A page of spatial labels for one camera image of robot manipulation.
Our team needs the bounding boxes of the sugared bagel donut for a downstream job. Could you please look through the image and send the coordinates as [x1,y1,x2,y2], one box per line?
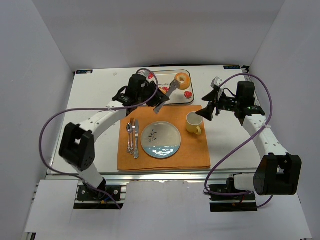
[174,72,191,90]

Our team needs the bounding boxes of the metal serving tongs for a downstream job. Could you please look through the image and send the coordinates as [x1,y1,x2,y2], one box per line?
[153,79,181,114]

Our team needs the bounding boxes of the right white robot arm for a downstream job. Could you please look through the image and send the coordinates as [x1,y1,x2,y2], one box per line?
[196,77,302,196]

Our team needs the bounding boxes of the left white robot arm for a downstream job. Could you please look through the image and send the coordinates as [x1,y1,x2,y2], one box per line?
[58,74,170,199]

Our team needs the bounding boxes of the yellow mug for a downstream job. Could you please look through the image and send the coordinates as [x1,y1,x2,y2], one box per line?
[185,111,203,135]

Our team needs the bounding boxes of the strawberry print tray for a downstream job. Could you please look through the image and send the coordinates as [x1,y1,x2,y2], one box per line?
[147,69,195,105]

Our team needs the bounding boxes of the right corner label sticker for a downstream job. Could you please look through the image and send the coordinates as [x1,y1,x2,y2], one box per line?
[223,65,241,70]

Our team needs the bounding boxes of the corner label sticker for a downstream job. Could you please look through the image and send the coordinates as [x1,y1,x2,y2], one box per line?
[75,69,93,75]
[223,65,241,70]

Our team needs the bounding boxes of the silver spoon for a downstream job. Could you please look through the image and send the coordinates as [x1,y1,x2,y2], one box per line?
[126,122,132,153]

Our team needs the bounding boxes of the orange cloth placemat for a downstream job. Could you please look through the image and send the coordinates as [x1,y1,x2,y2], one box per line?
[117,105,211,171]

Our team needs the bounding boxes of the ceramic plate with plant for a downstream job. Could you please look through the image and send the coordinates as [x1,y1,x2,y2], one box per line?
[140,121,182,159]

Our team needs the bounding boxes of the silver fork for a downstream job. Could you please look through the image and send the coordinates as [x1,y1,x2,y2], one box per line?
[129,118,136,155]

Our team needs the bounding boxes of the silver table knife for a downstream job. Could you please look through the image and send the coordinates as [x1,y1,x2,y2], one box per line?
[133,119,139,159]

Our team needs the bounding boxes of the left corner label sticker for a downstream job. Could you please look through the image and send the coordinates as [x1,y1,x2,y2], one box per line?
[75,69,93,75]

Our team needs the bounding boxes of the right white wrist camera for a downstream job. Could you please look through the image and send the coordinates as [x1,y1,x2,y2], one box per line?
[210,76,223,89]

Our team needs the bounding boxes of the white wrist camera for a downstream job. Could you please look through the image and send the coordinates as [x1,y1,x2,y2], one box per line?
[210,76,223,89]
[136,69,150,78]

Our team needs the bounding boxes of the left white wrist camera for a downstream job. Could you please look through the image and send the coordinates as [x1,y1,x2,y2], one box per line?
[136,69,150,78]

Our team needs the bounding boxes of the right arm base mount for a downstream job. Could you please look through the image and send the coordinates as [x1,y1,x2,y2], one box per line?
[203,177,258,213]

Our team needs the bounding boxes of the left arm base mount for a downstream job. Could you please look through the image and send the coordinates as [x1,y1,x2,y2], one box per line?
[73,184,124,210]

